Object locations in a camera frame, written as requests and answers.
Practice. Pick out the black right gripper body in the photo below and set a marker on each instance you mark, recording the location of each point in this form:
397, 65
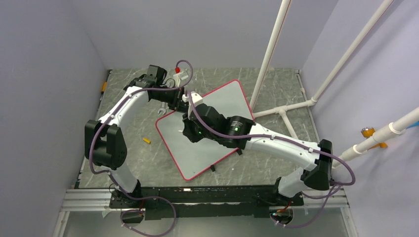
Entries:
195, 134

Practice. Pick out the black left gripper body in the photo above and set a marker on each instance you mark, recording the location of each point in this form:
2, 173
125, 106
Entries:
173, 97

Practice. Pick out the pink framed whiteboard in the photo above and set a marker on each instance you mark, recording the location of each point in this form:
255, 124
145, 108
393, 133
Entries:
192, 159

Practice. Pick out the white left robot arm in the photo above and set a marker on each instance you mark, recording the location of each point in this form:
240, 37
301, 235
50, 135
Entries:
104, 143

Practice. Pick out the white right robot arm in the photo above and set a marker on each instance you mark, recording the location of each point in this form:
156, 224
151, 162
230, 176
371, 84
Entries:
237, 132

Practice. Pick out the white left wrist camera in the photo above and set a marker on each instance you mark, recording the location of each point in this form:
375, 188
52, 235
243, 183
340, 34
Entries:
179, 76

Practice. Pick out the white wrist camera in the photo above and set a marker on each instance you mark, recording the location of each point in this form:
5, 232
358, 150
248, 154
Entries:
179, 76
192, 100

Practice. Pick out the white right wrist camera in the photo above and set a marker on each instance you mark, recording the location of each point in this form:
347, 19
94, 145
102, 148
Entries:
192, 100

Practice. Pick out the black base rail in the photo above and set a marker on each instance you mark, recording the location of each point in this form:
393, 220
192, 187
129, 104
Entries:
207, 201

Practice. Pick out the orange clamp on wall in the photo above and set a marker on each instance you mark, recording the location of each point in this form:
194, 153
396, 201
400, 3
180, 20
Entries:
368, 132

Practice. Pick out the white pvc pipe frame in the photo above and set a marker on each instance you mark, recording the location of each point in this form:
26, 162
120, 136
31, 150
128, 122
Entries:
385, 133

